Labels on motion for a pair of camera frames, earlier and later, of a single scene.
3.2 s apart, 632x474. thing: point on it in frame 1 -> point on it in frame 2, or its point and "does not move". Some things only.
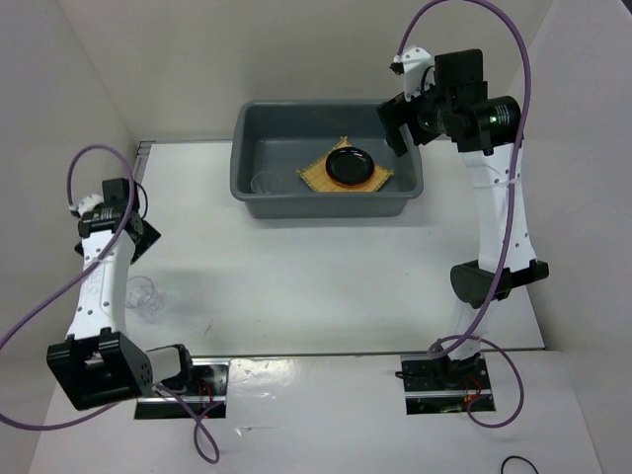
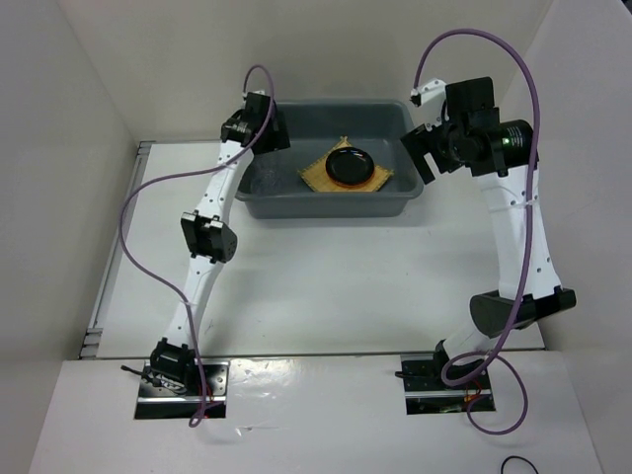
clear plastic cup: [266, 183] does not move
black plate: [350, 165] does not move
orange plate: [352, 186] does not move
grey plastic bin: [271, 140] does not move
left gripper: [151, 235] -> [278, 139]
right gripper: [396, 111] -> [422, 141]
